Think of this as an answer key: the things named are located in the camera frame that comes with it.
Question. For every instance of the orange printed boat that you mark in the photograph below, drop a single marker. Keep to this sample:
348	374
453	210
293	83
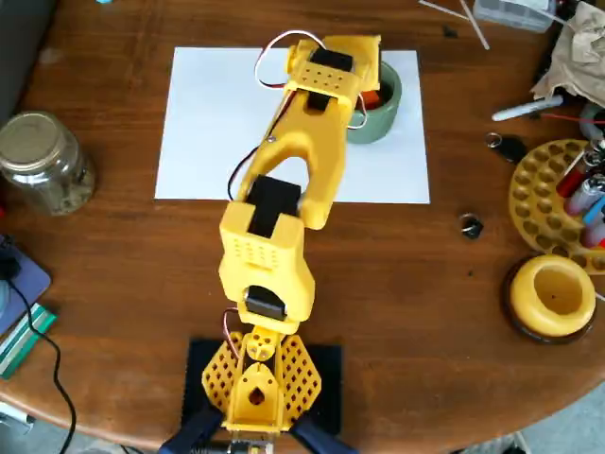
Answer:
371	98

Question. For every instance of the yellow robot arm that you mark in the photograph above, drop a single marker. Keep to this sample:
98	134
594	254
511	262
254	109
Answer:
302	151

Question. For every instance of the green ceramic cup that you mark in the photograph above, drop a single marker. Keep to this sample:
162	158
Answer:
383	123

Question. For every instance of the thin white stick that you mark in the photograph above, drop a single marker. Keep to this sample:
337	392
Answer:
476	26
444	9

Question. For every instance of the clear plastic box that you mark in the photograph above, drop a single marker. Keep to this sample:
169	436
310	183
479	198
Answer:
515	14

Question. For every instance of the white marker pen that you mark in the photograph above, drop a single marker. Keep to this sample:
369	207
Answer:
520	111

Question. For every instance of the white paper sheet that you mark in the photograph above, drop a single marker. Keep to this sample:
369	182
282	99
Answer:
198	118

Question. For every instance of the yellow round holed tray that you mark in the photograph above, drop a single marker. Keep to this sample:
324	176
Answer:
534	189

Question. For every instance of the crumpled brown paper bag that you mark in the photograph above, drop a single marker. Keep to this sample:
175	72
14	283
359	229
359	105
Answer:
581	57

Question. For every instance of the grey curved tube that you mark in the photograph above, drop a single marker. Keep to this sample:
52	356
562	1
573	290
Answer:
586	118

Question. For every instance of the blue lighter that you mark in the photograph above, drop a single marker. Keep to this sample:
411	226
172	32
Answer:
594	213

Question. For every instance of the dark brown saucer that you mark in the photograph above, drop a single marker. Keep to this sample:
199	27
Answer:
510	321

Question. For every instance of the black base mat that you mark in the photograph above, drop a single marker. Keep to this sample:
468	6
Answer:
331	378

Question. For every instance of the glass jar gold lid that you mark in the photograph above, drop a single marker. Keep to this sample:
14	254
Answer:
42	161

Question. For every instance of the blue clamp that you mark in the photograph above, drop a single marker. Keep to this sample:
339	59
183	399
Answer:
189	435
321	435

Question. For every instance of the purple notebook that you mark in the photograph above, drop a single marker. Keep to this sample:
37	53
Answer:
28	284

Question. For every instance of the black mouse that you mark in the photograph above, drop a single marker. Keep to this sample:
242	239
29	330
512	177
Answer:
8	265

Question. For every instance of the green white book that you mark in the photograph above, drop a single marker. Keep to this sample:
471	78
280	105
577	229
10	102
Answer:
23	340

